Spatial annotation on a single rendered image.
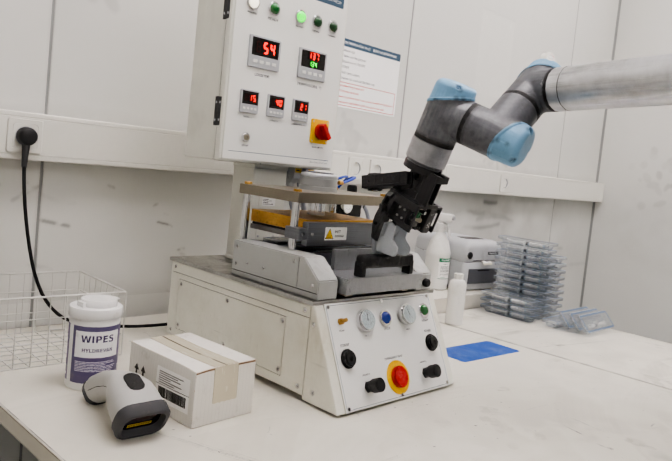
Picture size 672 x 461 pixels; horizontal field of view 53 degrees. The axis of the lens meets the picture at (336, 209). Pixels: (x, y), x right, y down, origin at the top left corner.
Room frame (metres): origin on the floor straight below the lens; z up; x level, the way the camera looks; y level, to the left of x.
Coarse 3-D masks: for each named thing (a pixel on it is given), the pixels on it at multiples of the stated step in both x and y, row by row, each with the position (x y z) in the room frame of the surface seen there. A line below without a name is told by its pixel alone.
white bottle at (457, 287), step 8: (456, 280) 1.87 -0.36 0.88; (448, 288) 1.88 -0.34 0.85; (456, 288) 1.86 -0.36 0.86; (464, 288) 1.86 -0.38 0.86; (448, 296) 1.88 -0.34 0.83; (456, 296) 1.86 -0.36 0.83; (464, 296) 1.87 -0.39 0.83; (448, 304) 1.87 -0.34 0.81; (456, 304) 1.86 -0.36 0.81; (464, 304) 1.88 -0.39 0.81; (448, 312) 1.87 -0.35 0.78; (456, 312) 1.86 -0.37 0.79; (448, 320) 1.87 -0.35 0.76; (456, 320) 1.86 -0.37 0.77
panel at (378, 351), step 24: (336, 312) 1.16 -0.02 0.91; (336, 336) 1.14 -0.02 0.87; (360, 336) 1.18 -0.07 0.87; (384, 336) 1.22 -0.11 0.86; (408, 336) 1.27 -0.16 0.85; (336, 360) 1.12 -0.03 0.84; (360, 360) 1.16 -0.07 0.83; (384, 360) 1.20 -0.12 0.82; (408, 360) 1.25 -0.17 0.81; (432, 360) 1.29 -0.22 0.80; (360, 384) 1.14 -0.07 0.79; (408, 384) 1.22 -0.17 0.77; (432, 384) 1.27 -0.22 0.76; (360, 408) 1.12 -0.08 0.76
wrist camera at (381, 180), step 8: (368, 176) 1.26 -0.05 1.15; (376, 176) 1.25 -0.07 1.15; (384, 176) 1.23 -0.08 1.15; (392, 176) 1.22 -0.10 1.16; (400, 176) 1.21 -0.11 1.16; (368, 184) 1.26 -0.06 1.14; (376, 184) 1.24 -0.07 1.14; (384, 184) 1.23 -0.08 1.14; (392, 184) 1.22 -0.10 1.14; (400, 184) 1.21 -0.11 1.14; (408, 184) 1.20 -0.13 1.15
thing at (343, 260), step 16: (336, 256) 1.24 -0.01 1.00; (352, 256) 1.27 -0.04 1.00; (336, 272) 1.22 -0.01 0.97; (352, 272) 1.24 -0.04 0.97; (368, 272) 1.26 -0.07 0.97; (384, 272) 1.28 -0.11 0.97; (400, 272) 1.30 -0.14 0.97; (416, 272) 1.32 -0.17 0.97; (352, 288) 1.18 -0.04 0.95; (368, 288) 1.21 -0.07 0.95; (384, 288) 1.24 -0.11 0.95; (400, 288) 1.27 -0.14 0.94
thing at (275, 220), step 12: (312, 204) 1.38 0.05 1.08; (324, 204) 1.38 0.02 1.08; (252, 216) 1.37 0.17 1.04; (264, 216) 1.35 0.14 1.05; (276, 216) 1.32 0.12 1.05; (288, 216) 1.30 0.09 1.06; (300, 216) 1.31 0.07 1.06; (312, 216) 1.34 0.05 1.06; (324, 216) 1.37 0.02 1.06; (336, 216) 1.40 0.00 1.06; (348, 216) 1.43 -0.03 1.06; (264, 228) 1.34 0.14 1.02; (276, 228) 1.32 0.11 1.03
